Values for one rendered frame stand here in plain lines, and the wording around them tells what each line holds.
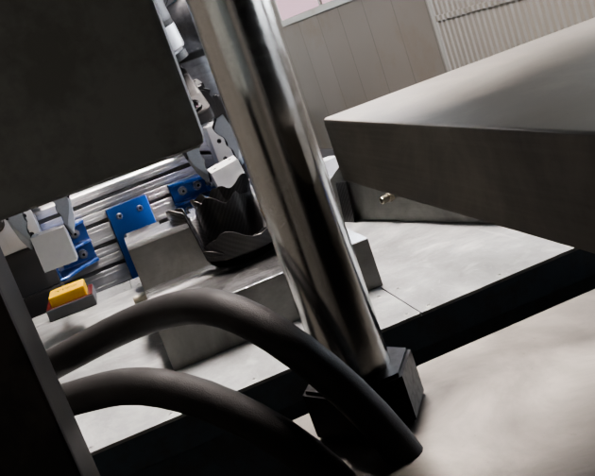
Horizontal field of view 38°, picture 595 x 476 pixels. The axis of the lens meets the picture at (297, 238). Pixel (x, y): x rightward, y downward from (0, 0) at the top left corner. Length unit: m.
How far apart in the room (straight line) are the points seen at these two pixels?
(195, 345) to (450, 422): 0.37
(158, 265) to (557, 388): 0.55
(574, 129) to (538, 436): 0.36
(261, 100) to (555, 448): 0.32
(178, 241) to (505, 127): 0.74
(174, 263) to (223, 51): 0.48
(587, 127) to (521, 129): 0.04
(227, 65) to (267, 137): 0.06
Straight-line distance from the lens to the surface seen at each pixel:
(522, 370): 0.74
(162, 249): 1.07
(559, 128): 0.34
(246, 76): 0.64
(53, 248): 1.28
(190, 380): 0.65
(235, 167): 1.40
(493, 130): 0.38
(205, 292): 0.68
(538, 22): 4.51
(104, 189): 1.76
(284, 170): 0.65
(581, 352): 0.75
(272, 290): 0.97
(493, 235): 1.07
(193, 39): 1.82
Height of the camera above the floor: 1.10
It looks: 13 degrees down
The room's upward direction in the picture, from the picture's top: 19 degrees counter-clockwise
